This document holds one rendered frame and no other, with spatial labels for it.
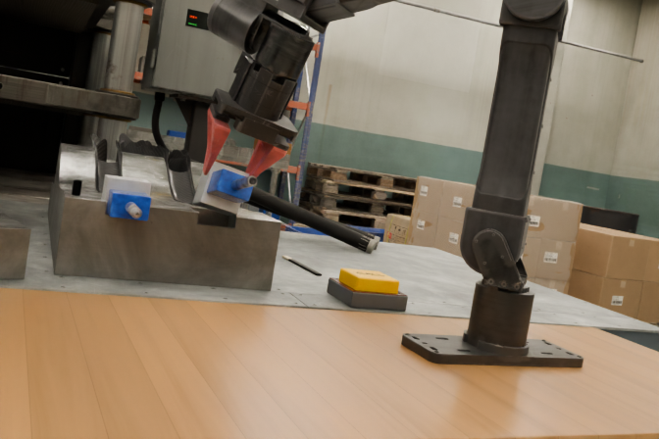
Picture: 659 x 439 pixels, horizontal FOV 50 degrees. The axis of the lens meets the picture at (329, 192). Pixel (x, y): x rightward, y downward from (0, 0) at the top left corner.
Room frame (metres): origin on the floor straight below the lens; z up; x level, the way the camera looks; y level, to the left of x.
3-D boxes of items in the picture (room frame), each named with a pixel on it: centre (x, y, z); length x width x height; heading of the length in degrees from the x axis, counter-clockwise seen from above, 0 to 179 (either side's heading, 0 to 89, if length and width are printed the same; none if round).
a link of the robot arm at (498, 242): (0.76, -0.19, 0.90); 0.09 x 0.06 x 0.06; 161
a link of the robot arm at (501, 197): (0.76, -0.18, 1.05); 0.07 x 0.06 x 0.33; 161
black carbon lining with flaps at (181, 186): (1.06, 0.27, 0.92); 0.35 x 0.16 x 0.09; 23
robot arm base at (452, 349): (0.76, -0.20, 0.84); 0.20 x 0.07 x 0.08; 115
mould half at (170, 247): (1.07, 0.27, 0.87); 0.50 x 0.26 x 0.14; 23
